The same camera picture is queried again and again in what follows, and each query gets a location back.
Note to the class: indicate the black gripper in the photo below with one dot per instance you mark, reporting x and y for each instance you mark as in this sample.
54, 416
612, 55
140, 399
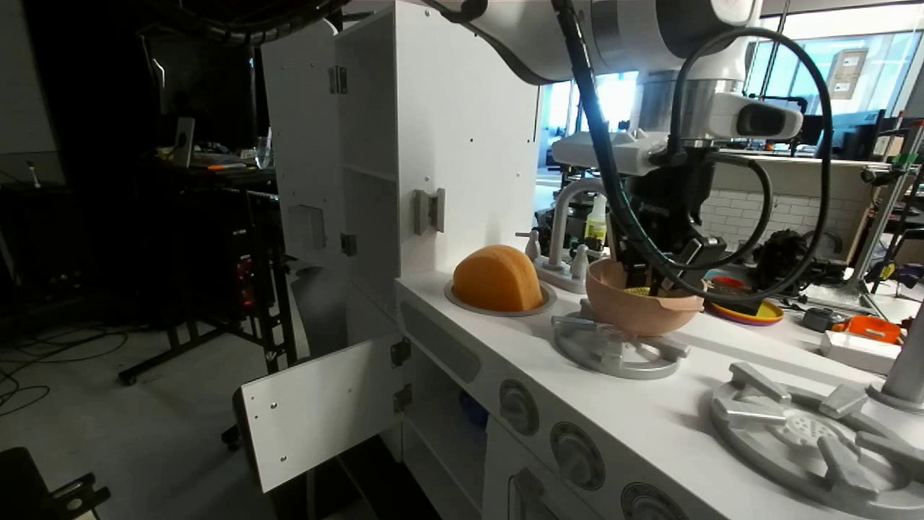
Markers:
673, 203

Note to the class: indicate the small white cabinet door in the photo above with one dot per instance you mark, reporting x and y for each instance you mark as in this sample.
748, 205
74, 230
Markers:
319, 413

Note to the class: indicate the wooden bowl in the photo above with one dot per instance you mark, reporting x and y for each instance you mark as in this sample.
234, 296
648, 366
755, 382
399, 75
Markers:
625, 317

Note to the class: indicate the black object on plate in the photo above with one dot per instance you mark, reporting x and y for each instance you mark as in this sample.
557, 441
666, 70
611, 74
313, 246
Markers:
739, 301

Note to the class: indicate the clear spray bottle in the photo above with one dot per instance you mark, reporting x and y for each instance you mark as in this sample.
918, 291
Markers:
599, 227

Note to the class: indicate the orange yellow plate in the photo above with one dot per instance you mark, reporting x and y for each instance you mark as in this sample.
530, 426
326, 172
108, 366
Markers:
761, 317

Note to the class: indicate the grey toy burner grate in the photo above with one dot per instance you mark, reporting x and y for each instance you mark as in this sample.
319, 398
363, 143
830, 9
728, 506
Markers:
819, 442
617, 354

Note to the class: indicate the black equipment pile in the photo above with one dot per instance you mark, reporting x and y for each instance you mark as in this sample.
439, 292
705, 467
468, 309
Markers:
796, 262

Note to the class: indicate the grey toy faucet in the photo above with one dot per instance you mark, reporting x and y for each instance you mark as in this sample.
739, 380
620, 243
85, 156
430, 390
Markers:
557, 227

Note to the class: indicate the orange dome bowl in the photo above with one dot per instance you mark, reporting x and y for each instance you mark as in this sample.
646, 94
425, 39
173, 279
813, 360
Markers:
495, 282

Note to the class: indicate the white flat box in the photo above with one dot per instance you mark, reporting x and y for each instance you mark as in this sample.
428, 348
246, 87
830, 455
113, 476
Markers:
856, 354

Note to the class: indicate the orange hand tool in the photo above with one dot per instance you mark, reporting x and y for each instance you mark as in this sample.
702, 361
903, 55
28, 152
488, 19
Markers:
871, 331

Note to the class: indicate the round grey oven knob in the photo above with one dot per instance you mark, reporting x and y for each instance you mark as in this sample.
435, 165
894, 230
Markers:
648, 503
578, 458
518, 408

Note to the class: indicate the white toy kitchen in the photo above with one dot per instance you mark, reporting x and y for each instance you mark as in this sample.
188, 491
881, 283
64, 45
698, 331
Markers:
462, 174

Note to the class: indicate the grey metal pole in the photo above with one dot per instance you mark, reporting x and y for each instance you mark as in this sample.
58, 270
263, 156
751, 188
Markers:
910, 372

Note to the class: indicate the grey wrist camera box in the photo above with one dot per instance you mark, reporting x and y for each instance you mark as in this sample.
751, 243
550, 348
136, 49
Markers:
761, 116

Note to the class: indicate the grey wall bracket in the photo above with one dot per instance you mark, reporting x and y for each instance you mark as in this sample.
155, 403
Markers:
428, 211

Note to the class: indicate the framed wall poster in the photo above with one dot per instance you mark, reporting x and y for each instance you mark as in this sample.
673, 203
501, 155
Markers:
851, 75

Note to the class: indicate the black clamp mount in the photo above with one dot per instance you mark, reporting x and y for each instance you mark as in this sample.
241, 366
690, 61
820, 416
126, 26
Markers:
31, 486

